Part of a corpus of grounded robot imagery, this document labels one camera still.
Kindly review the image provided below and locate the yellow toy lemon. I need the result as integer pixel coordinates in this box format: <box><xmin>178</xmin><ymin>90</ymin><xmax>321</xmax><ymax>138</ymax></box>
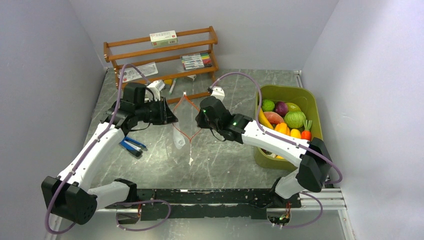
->
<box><xmin>290</xmin><ymin>128</ymin><xmax>302</xmax><ymax>139</ymax></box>

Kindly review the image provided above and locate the yellow toy banana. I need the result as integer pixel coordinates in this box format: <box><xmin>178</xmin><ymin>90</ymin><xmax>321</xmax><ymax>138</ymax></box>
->
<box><xmin>258</xmin><ymin>107</ymin><xmax>274</xmax><ymax>130</ymax></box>

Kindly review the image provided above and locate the wooden three-tier shelf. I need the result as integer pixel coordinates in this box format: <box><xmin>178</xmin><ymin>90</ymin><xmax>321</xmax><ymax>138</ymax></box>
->
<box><xmin>103</xmin><ymin>26</ymin><xmax>219</xmax><ymax>88</ymax></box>

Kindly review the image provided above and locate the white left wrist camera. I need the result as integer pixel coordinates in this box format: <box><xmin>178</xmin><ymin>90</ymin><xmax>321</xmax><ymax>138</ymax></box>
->
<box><xmin>145</xmin><ymin>79</ymin><xmax>165</xmax><ymax>100</ymax></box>

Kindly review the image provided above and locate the orange toy bell pepper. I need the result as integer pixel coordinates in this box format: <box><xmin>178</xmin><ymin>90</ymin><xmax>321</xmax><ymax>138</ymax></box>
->
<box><xmin>274</xmin><ymin>122</ymin><xmax>291</xmax><ymax>136</ymax></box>

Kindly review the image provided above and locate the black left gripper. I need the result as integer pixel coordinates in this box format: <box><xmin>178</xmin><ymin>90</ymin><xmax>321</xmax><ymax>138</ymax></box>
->
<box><xmin>135</xmin><ymin>96</ymin><xmax>178</xmax><ymax>125</ymax></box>

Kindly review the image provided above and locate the green toy lime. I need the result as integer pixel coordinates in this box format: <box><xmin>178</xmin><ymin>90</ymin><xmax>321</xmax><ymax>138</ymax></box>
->
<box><xmin>261</xmin><ymin>99</ymin><xmax>275</xmax><ymax>112</ymax></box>

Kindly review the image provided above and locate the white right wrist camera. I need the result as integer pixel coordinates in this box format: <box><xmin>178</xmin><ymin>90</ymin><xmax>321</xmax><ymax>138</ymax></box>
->
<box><xmin>208</xmin><ymin>86</ymin><xmax>226</xmax><ymax>102</ymax></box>

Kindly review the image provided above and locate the green capped white marker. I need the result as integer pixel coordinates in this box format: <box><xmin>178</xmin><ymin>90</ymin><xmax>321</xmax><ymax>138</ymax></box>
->
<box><xmin>168</xmin><ymin>78</ymin><xmax>177</xmax><ymax>95</ymax></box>

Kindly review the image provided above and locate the green white box top shelf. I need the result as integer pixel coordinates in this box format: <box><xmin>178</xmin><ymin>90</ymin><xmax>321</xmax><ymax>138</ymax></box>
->
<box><xmin>149</xmin><ymin>30</ymin><xmax>178</xmax><ymax>48</ymax></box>

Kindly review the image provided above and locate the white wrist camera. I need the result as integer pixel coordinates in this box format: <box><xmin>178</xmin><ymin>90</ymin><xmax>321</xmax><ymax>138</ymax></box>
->
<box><xmin>145</xmin><ymin>79</ymin><xmax>165</xmax><ymax>100</ymax></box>
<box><xmin>208</xmin><ymin>86</ymin><xmax>226</xmax><ymax>102</ymax></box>

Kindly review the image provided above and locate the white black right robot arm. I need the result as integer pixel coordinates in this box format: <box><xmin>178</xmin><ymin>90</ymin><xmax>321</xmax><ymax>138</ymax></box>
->
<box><xmin>195</xmin><ymin>96</ymin><xmax>332</xmax><ymax>207</ymax></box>

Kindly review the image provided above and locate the coloured marker pen pack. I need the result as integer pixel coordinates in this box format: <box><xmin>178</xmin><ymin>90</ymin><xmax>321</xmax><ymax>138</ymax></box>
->
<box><xmin>180</xmin><ymin>52</ymin><xmax>213</xmax><ymax>71</ymax></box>

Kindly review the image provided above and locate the clear zip bag orange zipper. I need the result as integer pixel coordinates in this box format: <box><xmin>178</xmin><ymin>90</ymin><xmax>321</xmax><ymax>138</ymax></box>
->
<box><xmin>170</xmin><ymin>92</ymin><xmax>204</xmax><ymax>158</ymax></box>

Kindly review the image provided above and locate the pink toy watermelon slice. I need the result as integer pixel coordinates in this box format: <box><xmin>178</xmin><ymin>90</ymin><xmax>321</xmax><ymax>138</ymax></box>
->
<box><xmin>263</xmin><ymin>111</ymin><xmax>285</xmax><ymax>125</ymax></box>

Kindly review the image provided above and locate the blue black stapler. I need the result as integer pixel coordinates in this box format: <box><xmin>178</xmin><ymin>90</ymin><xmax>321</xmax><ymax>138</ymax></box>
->
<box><xmin>119</xmin><ymin>136</ymin><xmax>148</xmax><ymax>159</ymax></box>

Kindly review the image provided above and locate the purple toy onion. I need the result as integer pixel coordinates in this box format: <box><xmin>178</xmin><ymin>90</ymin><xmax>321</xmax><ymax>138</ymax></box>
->
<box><xmin>274</xmin><ymin>101</ymin><xmax>289</xmax><ymax>117</ymax></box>

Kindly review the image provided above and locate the olive green plastic bin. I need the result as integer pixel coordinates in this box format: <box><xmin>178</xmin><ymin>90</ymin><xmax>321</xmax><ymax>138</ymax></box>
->
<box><xmin>253</xmin><ymin>84</ymin><xmax>324</xmax><ymax>172</ymax></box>

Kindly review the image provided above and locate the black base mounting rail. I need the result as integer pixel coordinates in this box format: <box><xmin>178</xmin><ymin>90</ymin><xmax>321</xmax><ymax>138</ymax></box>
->
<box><xmin>110</xmin><ymin>188</ymin><xmax>302</xmax><ymax>221</ymax></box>

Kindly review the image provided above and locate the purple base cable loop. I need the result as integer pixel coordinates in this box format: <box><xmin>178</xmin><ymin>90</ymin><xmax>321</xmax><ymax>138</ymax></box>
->
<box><xmin>115</xmin><ymin>201</ymin><xmax>173</xmax><ymax>232</ymax></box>

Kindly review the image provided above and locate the orange toy carrot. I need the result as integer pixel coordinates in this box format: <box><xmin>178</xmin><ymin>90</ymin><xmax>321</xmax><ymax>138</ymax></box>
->
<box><xmin>301</xmin><ymin>119</ymin><xmax>313</xmax><ymax>141</ymax></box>

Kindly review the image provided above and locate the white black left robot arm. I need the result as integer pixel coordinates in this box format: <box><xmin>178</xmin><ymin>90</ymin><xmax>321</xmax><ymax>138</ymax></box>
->
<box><xmin>41</xmin><ymin>83</ymin><xmax>178</xmax><ymax>225</ymax></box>

